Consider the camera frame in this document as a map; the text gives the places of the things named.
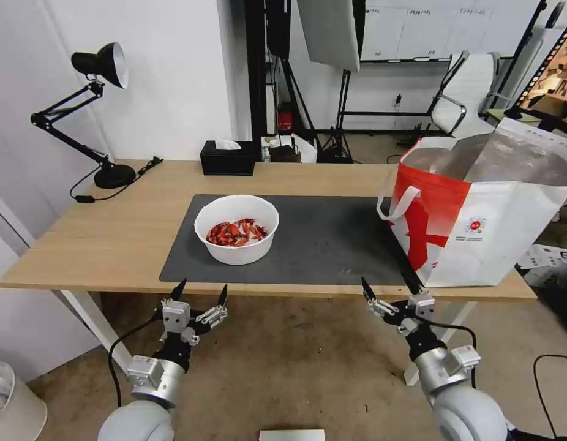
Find black articulated desk lamp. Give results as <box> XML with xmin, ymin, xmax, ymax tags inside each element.
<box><xmin>29</xmin><ymin>42</ymin><xmax>138</xmax><ymax>190</ymax></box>

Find white printed cardboard box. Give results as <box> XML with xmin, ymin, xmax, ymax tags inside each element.
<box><xmin>516</xmin><ymin>243</ymin><xmax>567</xmax><ymax>289</ymax></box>

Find red and white takeout bag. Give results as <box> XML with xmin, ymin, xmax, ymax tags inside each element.
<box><xmin>377</xmin><ymin>117</ymin><xmax>567</xmax><ymax>289</ymax></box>

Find black floor cable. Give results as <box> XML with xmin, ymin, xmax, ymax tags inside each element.
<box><xmin>533</xmin><ymin>353</ymin><xmax>567</xmax><ymax>441</ymax></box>

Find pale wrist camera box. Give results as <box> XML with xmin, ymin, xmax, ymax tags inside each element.
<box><xmin>161</xmin><ymin>301</ymin><xmax>192</xmax><ymax>333</ymax></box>
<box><xmin>407</xmin><ymin>293</ymin><xmax>437</xmax><ymax>320</ymax></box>

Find dark grey desk mat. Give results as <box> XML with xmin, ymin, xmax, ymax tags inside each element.
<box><xmin>159</xmin><ymin>194</ymin><xmax>425</xmax><ymax>287</ymax></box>

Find white waste bin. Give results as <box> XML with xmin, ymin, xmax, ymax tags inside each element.
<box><xmin>0</xmin><ymin>352</ymin><xmax>49</xmax><ymax>441</ymax></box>

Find white round takeout bowl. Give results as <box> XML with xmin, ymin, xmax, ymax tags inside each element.
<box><xmin>193</xmin><ymin>194</ymin><xmax>280</xmax><ymax>266</ymax></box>

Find white open storage box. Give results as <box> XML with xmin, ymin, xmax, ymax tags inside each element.
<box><xmin>259</xmin><ymin>132</ymin><xmax>318</xmax><ymax>164</ymax></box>

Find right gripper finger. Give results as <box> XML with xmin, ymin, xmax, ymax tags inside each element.
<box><xmin>360</xmin><ymin>276</ymin><xmax>401</xmax><ymax>324</ymax></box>
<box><xmin>400</xmin><ymin>269</ymin><xmax>425</xmax><ymax>298</ymax></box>

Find black lamp power cable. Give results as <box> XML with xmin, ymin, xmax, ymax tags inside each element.
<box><xmin>70</xmin><ymin>156</ymin><xmax>165</xmax><ymax>204</ymax></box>

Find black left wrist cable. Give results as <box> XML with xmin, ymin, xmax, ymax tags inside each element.
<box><xmin>107</xmin><ymin>308</ymin><xmax>166</xmax><ymax>409</ymax></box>

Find red fire extinguisher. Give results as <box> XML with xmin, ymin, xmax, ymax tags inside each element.
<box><xmin>277</xmin><ymin>102</ymin><xmax>295</xmax><ymax>133</ymax></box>

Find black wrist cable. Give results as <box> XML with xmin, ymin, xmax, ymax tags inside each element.
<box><xmin>419</xmin><ymin>318</ymin><xmax>478</xmax><ymax>392</ymax></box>
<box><xmin>107</xmin><ymin>308</ymin><xmax>166</xmax><ymax>409</ymax></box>

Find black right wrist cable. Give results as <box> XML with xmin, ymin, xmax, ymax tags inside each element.
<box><xmin>419</xmin><ymin>318</ymin><xmax>478</xmax><ymax>392</ymax></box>

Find black tissue box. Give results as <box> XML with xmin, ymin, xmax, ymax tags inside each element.
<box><xmin>200</xmin><ymin>140</ymin><xmax>257</xmax><ymax>177</ymax></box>

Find black light stand tripod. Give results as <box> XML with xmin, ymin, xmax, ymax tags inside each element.
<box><xmin>310</xmin><ymin>69</ymin><xmax>356</xmax><ymax>164</ymax></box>

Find white whiteboard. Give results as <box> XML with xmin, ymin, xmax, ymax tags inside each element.
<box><xmin>359</xmin><ymin>0</ymin><xmax>543</xmax><ymax>63</ymax></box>

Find red crayfish shell scraps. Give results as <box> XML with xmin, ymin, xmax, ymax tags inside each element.
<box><xmin>205</xmin><ymin>217</ymin><xmax>269</xmax><ymax>247</ymax></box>

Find white photo softbox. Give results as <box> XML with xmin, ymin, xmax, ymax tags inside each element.
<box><xmin>296</xmin><ymin>0</ymin><xmax>365</xmax><ymax>74</ymax></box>

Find white office chair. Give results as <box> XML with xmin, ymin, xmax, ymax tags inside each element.
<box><xmin>427</xmin><ymin>51</ymin><xmax>503</xmax><ymax>138</ymax></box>

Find white robot front shell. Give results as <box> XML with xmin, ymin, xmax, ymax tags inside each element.
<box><xmin>258</xmin><ymin>429</ymin><xmax>326</xmax><ymax>441</ymax></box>

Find black metal frame post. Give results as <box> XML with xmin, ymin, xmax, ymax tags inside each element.
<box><xmin>244</xmin><ymin>0</ymin><xmax>293</xmax><ymax>140</ymax></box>

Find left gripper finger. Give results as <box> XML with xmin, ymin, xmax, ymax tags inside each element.
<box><xmin>196</xmin><ymin>284</ymin><xmax>229</xmax><ymax>328</ymax></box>
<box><xmin>161</xmin><ymin>277</ymin><xmax>189</xmax><ymax>307</ymax></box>

